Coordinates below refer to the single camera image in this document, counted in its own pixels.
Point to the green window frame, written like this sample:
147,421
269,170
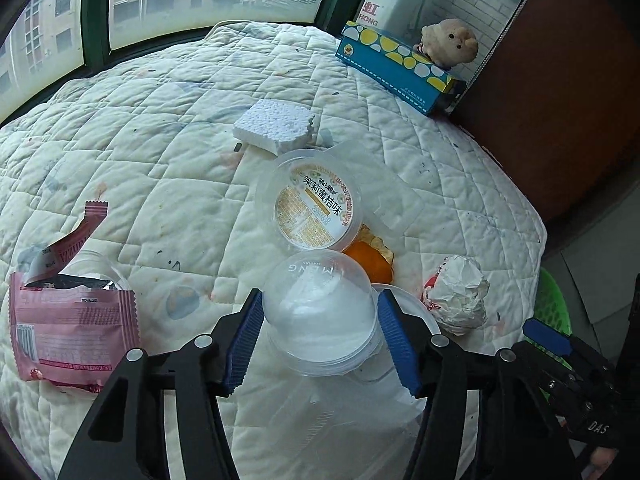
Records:
95,10

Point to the beige plush toy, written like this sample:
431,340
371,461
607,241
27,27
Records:
450,42

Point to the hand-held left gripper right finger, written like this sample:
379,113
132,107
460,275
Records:
400,345

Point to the white styrofoam block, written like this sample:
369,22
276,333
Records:
272,125

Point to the orange peel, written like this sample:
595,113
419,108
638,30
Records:
372,262

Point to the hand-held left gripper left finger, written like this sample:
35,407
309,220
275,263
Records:
245,340

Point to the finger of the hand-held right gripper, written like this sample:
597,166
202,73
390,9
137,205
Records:
545,334

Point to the green plastic basket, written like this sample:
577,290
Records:
552,300

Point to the clear plastic film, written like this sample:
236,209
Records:
385,185

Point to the blue spotted tissue box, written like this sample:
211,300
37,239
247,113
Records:
395,67

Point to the brown wooden cabinet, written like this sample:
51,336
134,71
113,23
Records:
565,100

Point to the clear plastic bag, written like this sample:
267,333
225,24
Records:
325,420

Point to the clear plastic dome lid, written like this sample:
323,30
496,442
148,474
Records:
320,310

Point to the plastic cup with yellow label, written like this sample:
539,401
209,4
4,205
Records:
315,205

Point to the person's right hand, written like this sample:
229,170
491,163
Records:
603,461

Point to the white paper ball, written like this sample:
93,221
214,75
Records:
457,295

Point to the pink snack wrapper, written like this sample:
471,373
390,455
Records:
70,325

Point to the white quilted printed blanket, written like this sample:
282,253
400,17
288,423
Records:
150,160

